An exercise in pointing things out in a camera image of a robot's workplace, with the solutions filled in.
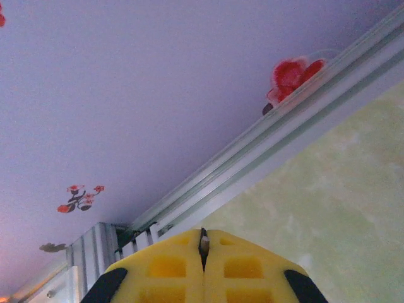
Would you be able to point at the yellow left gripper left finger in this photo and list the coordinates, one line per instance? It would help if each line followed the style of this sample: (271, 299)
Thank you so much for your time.
(139, 279)

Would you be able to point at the aluminium side rail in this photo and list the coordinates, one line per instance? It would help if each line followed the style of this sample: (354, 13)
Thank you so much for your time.
(252, 151)

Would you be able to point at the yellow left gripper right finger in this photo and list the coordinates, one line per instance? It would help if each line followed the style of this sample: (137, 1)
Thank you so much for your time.
(274, 274)

